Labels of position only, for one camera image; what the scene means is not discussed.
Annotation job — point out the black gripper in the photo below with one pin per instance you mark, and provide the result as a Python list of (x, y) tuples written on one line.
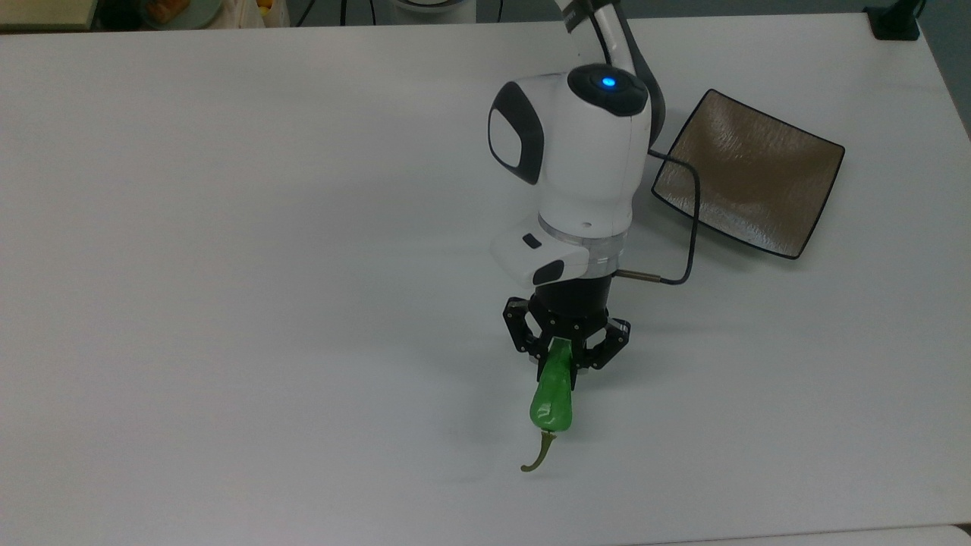
[(570, 303)]

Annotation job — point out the green chili pepper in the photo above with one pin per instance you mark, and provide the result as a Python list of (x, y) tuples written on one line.
[(554, 390)]

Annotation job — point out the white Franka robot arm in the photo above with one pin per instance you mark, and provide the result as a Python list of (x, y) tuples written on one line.
[(569, 159)]

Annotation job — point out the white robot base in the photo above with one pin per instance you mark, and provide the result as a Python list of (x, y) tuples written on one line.
[(434, 9)]

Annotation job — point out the square brown ceramic plate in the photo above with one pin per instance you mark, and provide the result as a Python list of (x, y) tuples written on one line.
[(747, 174)]

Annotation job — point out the black clamp base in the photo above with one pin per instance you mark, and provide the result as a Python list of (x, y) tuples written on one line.
[(894, 19)]

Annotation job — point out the beige board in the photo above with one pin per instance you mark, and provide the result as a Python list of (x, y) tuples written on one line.
[(45, 14)]

